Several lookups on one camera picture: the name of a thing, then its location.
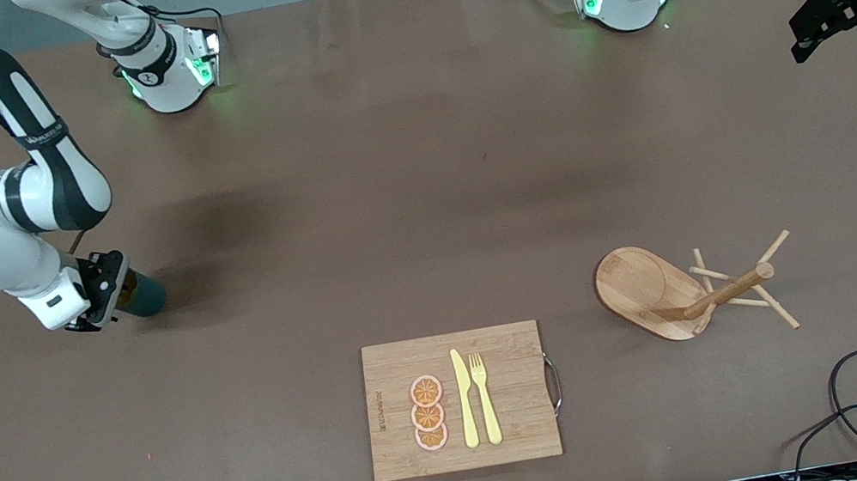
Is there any orange slice toy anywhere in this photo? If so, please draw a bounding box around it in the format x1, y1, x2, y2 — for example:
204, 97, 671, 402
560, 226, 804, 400
407, 372, 446, 410

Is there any yellow plastic fork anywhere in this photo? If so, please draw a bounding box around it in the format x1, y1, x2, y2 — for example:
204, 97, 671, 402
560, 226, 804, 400
468, 350, 505, 448

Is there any dark green cup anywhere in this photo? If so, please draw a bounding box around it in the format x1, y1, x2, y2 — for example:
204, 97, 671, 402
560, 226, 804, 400
106, 264, 171, 323

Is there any black right base cable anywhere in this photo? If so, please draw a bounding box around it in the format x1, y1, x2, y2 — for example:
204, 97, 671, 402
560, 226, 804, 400
101, 0, 230, 76

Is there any bamboo cutting board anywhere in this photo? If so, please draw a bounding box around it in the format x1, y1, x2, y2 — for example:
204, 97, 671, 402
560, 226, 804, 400
353, 318, 564, 481

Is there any brown table mat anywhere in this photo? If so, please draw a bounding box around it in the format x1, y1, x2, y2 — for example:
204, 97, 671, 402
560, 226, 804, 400
0, 0, 857, 481

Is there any yellow plastic knife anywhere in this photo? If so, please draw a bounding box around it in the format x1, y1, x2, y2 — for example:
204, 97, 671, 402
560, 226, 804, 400
450, 347, 482, 450

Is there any wooden mug tree stand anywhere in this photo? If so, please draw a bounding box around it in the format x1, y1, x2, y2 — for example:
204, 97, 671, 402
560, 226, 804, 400
590, 220, 806, 362

